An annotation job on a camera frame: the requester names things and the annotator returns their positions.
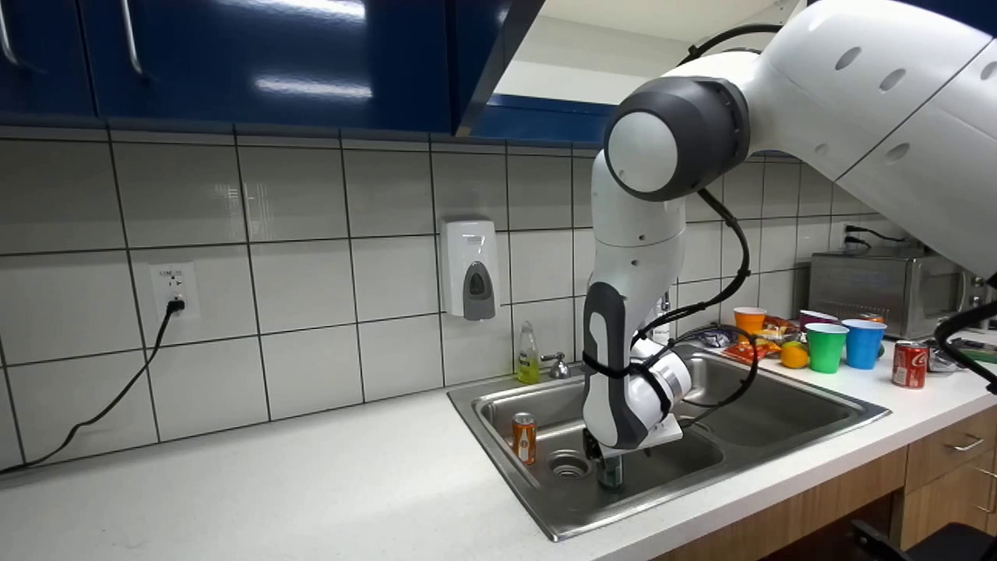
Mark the white wall outlet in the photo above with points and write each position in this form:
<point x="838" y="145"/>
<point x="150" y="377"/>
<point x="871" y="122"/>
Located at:
<point x="174" y="284"/>

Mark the stainless steel double sink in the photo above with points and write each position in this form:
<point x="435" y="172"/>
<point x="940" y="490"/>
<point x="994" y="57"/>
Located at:
<point x="789" y="410"/>

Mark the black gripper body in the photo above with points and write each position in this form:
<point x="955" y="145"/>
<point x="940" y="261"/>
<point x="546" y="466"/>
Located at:
<point x="593" y="446"/>

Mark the wooden base drawers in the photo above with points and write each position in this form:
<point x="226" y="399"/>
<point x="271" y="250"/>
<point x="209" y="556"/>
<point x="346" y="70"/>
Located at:
<point x="945" y="487"/>

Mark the blue plastic cup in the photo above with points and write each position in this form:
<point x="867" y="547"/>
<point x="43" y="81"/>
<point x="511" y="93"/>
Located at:
<point x="865" y="346"/>

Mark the orange soda can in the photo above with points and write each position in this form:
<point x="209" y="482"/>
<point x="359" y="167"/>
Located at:
<point x="524" y="437"/>

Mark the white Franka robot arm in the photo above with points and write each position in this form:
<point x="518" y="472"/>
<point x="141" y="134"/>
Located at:
<point x="882" y="104"/>

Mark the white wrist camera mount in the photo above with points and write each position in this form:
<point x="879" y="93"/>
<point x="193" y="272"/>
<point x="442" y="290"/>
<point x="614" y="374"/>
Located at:
<point x="659" y="430"/>

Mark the red soda can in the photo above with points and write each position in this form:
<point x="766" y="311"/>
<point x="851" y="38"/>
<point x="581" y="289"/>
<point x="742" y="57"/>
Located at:
<point x="911" y="366"/>

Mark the silver toaster oven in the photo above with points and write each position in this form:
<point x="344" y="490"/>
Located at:
<point x="882" y="298"/>

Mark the blue chip bag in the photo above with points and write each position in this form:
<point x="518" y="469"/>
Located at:
<point x="717" y="337"/>

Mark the blue open cabinet door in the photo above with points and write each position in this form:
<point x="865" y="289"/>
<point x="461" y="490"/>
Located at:
<point x="966" y="9"/>
<point x="488" y="62"/>

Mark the open white interior cabinet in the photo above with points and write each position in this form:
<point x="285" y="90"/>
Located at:
<point x="581" y="62"/>

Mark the orange snack bag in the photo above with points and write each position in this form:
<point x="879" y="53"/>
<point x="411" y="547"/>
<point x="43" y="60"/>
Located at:
<point x="775" y="333"/>

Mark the closed blue wall cabinets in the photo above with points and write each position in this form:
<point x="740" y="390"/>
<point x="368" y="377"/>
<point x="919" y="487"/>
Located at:
<point x="261" y="62"/>

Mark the white wall soap dispenser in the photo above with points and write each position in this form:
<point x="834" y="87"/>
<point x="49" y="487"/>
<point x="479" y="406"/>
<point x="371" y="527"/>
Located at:
<point x="470" y="265"/>

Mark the orange fruit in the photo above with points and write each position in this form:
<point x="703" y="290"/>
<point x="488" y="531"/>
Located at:
<point x="795" y="357"/>

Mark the orange plastic cup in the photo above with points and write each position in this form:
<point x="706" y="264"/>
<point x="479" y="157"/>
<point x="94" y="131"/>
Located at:
<point x="748" y="321"/>

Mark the purple plastic cup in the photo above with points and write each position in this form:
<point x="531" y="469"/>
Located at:
<point x="819" y="316"/>

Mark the green plastic cup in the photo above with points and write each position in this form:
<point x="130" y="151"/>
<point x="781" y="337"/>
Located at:
<point x="828" y="351"/>

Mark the yellow-green dish soap bottle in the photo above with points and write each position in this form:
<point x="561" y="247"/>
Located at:
<point x="527" y="361"/>

